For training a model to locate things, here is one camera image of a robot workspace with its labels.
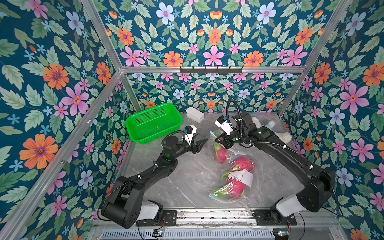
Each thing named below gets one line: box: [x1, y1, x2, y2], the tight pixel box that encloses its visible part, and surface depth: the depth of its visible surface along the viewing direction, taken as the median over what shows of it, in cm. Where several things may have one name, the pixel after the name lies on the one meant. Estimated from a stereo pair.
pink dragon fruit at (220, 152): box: [213, 141, 228, 164], surface depth 84 cm
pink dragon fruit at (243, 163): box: [232, 157, 255, 172], surface depth 84 cm
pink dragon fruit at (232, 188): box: [211, 178, 246, 199], surface depth 74 cm
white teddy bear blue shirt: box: [251, 117, 292, 144], surface depth 98 cm
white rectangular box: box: [186, 106, 205, 124], surface depth 117 cm
